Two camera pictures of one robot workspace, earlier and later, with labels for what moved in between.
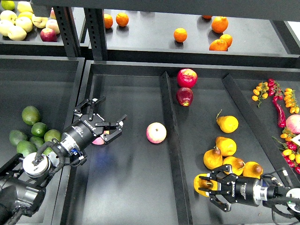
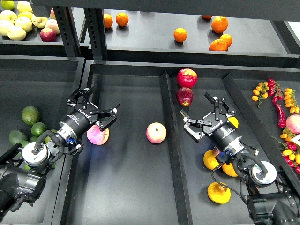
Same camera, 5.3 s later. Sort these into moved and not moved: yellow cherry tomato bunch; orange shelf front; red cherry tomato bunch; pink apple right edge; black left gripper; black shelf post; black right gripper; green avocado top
Moved: black right gripper; black left gripper
Not moved: red cherry tomato bunch; orange shelf front; green avocado top; black shelf post; yellow cherry tomato bunch; pink apple right edge
